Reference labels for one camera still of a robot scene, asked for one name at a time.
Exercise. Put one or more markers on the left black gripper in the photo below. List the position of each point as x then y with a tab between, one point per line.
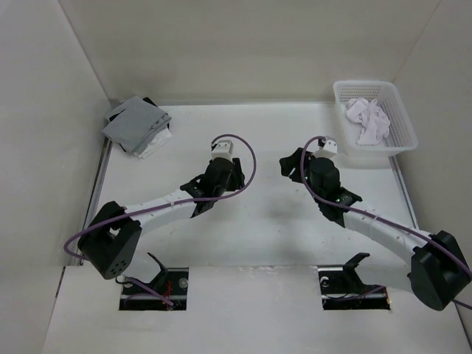
237	177

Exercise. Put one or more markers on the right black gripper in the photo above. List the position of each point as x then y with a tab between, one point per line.
287	164

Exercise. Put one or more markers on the white tank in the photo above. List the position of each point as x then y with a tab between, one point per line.
159	140
371	117

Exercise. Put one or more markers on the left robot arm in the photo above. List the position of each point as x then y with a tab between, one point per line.
112	248

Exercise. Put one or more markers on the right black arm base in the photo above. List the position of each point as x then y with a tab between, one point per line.
342	289

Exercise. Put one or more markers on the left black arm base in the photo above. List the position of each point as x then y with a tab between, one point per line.
162	289

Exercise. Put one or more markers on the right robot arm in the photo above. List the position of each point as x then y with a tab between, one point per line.
435	268

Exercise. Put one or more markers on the folded white tank top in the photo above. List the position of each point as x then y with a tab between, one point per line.
159	140

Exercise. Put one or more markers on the folded grey tank top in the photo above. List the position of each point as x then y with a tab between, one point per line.
138	126

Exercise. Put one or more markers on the white plastic basket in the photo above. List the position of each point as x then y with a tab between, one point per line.
401	136

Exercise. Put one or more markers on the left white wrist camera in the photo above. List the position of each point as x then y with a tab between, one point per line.
222	149

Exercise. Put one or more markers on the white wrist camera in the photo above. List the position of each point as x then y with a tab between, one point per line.
222	149
328	148

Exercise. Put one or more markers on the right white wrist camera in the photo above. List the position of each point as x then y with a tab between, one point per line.
328	148

